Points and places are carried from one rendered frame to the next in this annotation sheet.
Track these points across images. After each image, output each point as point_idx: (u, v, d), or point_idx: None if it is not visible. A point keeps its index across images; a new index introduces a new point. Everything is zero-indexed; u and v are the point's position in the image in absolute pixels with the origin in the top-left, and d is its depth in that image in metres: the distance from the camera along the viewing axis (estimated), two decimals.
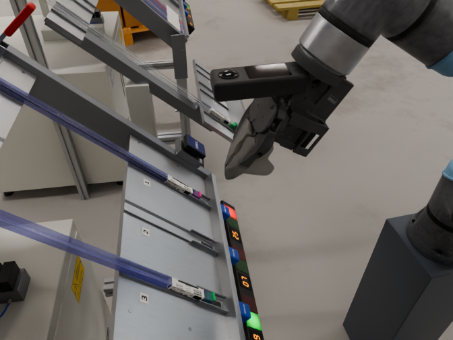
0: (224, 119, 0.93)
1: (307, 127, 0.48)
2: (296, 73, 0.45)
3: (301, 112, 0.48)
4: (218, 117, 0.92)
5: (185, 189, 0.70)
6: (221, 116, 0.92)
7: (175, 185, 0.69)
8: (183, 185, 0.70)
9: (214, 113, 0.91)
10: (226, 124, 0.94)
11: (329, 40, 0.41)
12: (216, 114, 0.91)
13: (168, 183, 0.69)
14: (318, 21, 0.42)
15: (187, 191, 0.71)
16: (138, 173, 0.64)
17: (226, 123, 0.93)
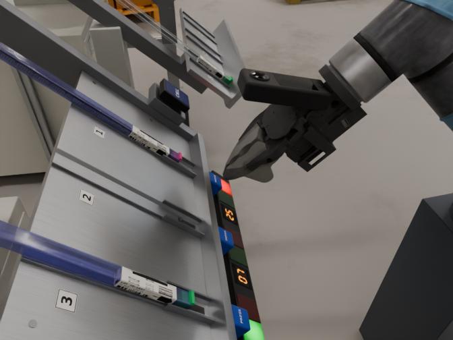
0: (217, 71, 0.73)
1: (318, 144, 0.50)
2: (322, 90, 0.47)
3: (315, 129, 0.50)
4: (208, 68, 0.72)
5: (159, 148, 0.50)
6: (212, 66, 0.72)
7: (143, 141, 0.49)
8: (156, 142, 0.51)
9: (203, 62, 0.71)
10: (218, 78, 0.74)
11: (361, 67, 0.44)
12: (205, 63, 0.71)
13: (134, 137, 0.48)
14: (354, 47, 0.45)
15: (162, 152, 0.51)
16: (87, 119, 0.44)
17: (218, 77, 0.73)
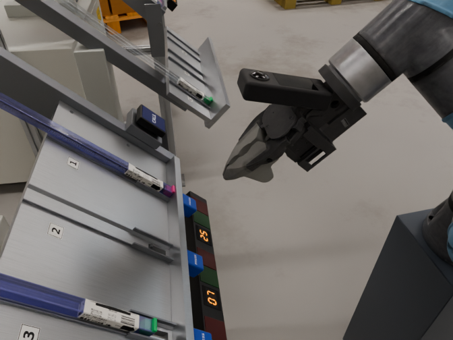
0: (197, 92, 0.75)
1: (318, 144, 0.50)
2: (321, 90, 0.47)
3: (315, 128, 0.50)
4: (189, 89, 0.74)
5: (154, 183, 0.54)
6: (192, 88, 0.74)
7: (139, 177, 0.53)
8: (151, 177, 0.54)
9: (184, 84, 0.73)
10: (199, 98, 0.76)
11: (361, 67, 0.44)
12: (185, 85, 0.74)
13: (130, 175, 0.52)
14: (353, 47, 0.45)
15: (156, 186, 0.55)
16: (61, 150, 0.47)
17: (199, 98, 0.76)
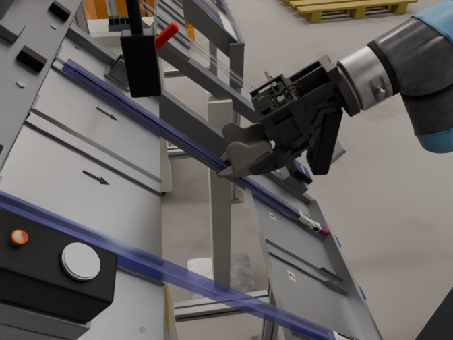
0: None
1: None
2: None
3: None
4: None
5: (315, 226, 0.66)
6: None
7: (306, 222, 0.65)
8: (313, 220, 0.66)
9: None
10: None
11: None
12: None
13: (300, 220, 0.64)
14: None
15: (317, 228, 0.66)
16: (263, 206, 0.59)
17: None
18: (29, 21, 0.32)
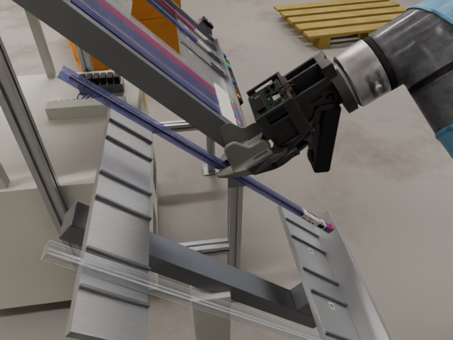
0: None
1: None
2: None
3: None
4: None
5: (320, 223, 0.65)
6: None
7: (311, 219, 0.64)
8: (317, 218, 0.66)
9: None
10: None
11: None
12: None
13: (305, 218, 0.64)
14: None
15: (321, 225, 0.66)
16: None
17: None
18: None
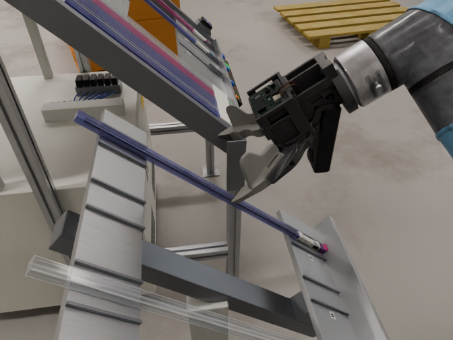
0: None
1: None
2: None
3: None
4: None
5: (315, 245, 0.70)
6: None
7: (305, 241, 0.68)
8: (312, 239, 0.70)
9: None
10: None
11: None
12: None
13: (300, 240, 0.68)
14: None
15: (316, 246, 0.70)
16: None
17: None
18: None
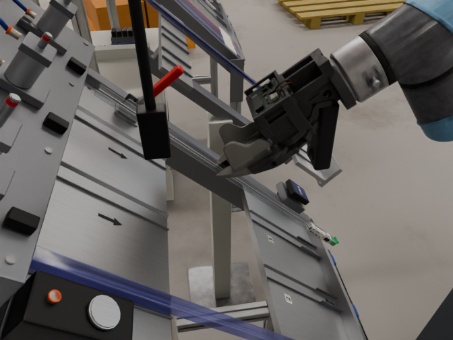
0: (325, 237, 0.69)
1: None
2: None
3: None
4: (318, 235, 0.68)
5: None
6: (322, 233, 0.68)
7: None
8: None
9: (315, 231, 0.67)
10: (325, 241, 0.70)
11: None
12: (316, 231, 0.67)
13: None
14: None
15: None
16: (261, 229, 0.62)
17: (325, 241, 0.69)
18: (52, 83, 0.35)
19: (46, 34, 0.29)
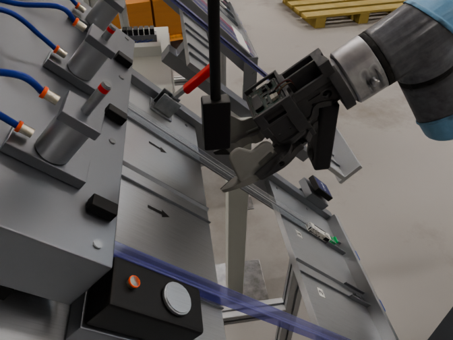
0: (325, 237, 0.69)
1: None
2: None
3: None
4: (317, 235, 0.68)
5: None
6: (321, 233, 0.68)
7: None
8: None
9: (314, 231, 0.67)
10: (325, 241, 0.70)
11: None
12: (315, 231, 0.67)
13: None
14: None
15: None
16: (290, 224, 0.63)
17: (325, 241, 0.69)
18: (105, 75, 0.36)
19: (111, 25, 0.29)
